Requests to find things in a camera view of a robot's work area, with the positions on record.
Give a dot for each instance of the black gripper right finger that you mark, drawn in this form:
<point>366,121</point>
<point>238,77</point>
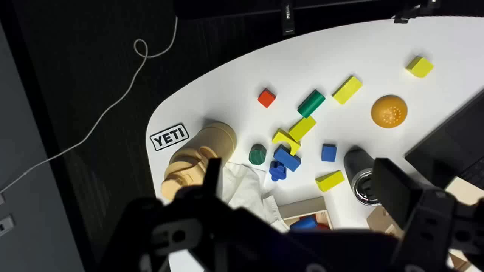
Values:
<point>397,192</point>

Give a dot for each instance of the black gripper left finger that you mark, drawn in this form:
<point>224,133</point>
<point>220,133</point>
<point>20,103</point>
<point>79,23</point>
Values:
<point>212,175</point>

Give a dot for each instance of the wooden shape sorter box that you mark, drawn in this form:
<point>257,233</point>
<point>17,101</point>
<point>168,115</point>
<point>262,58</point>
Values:
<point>381,221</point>

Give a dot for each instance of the white crumpled cloth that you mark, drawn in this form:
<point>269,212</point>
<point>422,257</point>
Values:
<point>241,187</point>

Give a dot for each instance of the black cylindrical can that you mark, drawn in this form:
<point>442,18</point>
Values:
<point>359,169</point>

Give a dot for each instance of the tan Yeti water bottle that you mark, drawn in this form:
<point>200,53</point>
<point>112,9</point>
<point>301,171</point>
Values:
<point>189,163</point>

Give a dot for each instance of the dark green wooden block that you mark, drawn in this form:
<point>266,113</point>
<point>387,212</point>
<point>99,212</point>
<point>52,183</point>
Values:
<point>257,154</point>

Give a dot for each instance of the yellow block near can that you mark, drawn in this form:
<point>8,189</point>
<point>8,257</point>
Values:
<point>330,180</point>

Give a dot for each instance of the blue flower-shaped wooden block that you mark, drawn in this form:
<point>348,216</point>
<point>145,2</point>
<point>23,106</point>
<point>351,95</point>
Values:
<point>277,171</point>

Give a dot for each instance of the small blue wooden cube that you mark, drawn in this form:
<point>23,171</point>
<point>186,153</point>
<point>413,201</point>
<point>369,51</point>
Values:
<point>328,153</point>

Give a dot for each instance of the orange dimpled ball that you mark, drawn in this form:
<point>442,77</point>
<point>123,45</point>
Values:
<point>389,112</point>

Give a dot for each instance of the blue rectangular wooden block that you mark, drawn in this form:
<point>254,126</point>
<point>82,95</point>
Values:
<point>283,156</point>

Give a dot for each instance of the yellow wooden arch block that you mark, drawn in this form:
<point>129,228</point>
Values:
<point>283,138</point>

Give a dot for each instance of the red wooden cube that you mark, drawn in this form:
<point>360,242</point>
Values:
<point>266,97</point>

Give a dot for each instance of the long yellow wooden block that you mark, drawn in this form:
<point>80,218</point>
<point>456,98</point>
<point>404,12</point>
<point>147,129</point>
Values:
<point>347,89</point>

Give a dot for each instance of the yellow rectangular wooden block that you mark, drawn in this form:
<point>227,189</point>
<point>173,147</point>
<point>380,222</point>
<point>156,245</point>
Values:
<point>301,129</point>

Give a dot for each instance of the green wooden cylinder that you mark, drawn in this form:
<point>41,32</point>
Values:
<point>312,101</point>

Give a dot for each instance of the yellow wooden cube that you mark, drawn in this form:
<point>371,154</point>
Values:
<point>419,67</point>

